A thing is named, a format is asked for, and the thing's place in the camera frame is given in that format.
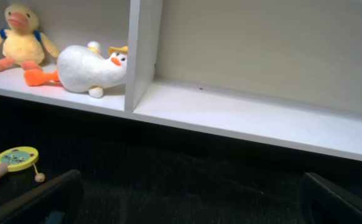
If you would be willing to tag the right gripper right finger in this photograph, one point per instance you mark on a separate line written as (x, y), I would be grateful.
(333, 205)

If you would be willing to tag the white shelf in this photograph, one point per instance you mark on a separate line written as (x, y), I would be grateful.
(230, 109)

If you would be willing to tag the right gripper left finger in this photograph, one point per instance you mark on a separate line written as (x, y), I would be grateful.
(44, 202)

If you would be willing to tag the white plush duck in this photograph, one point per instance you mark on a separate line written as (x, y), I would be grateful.
(84, 70)

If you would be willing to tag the yellow plush duck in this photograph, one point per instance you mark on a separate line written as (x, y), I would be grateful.
(22, 46)

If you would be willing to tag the yellow wooden rattle drum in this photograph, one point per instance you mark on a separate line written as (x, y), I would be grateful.
(17, 158)

